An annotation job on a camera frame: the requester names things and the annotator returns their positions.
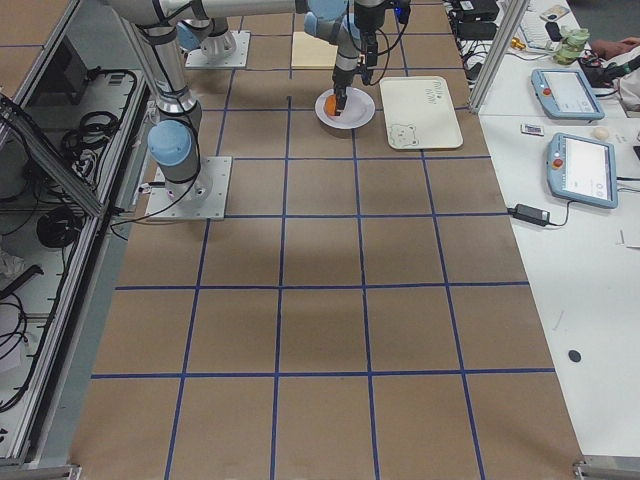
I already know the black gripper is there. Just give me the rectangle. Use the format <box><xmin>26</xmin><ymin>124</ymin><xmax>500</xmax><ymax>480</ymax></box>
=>
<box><xmin>354</xmin><ymin>0</ymin><xmax>388</xmax><ymax>34</ymax></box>
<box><xmin>332</xmin><ymin>31</ymin><xmax>378</xmax><ymax>116</ymax></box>

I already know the orange fruit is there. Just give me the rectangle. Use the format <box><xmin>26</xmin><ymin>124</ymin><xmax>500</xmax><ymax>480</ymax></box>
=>
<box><xmin>323</xmin><ymin>94</ymin><xmax>339</xmax><ymax>116</ymax></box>

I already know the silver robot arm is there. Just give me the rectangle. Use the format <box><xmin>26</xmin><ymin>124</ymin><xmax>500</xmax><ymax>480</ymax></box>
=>
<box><xmin>177</xmin><ymin>1</ymin><xmax>370</xmax><ymax>118</ymax></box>
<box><xmin>110</xmin><ymin>1</ymin><xmax>393</xmax><ymax>206</ymax></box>

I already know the cream bear tray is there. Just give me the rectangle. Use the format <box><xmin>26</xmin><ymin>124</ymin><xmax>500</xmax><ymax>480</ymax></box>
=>
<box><xmin>379</xmin><ymin>76</ymin><xmax>463</xmax><ymax>150</ymax></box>

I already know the white round plate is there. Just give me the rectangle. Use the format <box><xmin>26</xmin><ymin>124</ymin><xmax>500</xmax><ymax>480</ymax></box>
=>
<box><xmin>315</xmin><ymin>87</ymin><xmax>375</xmax><ymax>130</ymax></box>

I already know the wooden cutting board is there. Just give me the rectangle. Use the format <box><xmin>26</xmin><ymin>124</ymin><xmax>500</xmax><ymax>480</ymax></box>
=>
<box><xmin>291</xmin><ymin>32</ymin><xmax>337</xmax><ymax>70</ymax></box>

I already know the small card packet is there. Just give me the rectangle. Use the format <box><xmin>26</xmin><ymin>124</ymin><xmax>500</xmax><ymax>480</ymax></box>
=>
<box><xmin>520</xmin><ymin>123</ymin><xmax>545</xmax><ymax>137</ymax></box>

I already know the far blue teach pendant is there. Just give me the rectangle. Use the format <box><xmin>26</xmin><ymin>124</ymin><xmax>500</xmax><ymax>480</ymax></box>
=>
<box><xmin>530</xmin><ymin>69</ymin><xmax>605</xmax><ymax>121</ymax></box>

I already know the blue teach pendant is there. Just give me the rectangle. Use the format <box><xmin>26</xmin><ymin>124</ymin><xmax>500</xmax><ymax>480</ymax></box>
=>
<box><xmin>546</xmin><ymin>133</ymin><xmax>618</xmax><ymax>209</ymax></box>
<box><xmin>530</xmin><ymin>69</ymin><xmax>605</xmax><ymax>121</ymax></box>

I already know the black power adapter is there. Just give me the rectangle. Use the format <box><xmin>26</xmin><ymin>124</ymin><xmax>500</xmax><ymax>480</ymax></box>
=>
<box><xmin>507</xmin><ymin>204</ymin><xmax>550</xmax><ymax>227</ymax></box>

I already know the near blue teach pendant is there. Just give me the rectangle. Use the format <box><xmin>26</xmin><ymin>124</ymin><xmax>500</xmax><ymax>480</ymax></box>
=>
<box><xmin>546</xmin><ymin>133</ymin><xmax>618</xmax><ymax>209</ymax></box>

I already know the small cream ball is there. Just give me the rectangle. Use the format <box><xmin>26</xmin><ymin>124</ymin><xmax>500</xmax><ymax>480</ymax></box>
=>
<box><xmin>592</xmin><ymin>127</ymin><xmax>610</xmax><ymax>141</ymax></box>

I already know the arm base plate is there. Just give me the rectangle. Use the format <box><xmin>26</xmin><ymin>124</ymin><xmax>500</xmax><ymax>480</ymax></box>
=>
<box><xmin>185</xmin><ymin>30</ymin><xmax>251</xmax><ymax>70</ymax></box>
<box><xmin>145</xmin><ymin>156</ymin><xmax>233</xmax><ymax>222</ymax></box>

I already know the aluminium frame post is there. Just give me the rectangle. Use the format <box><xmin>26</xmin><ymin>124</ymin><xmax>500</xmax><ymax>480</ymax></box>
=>
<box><xmin>469</xmin><ymin>0</ymin><xmax>530</xmax><ymax>113</ymax></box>

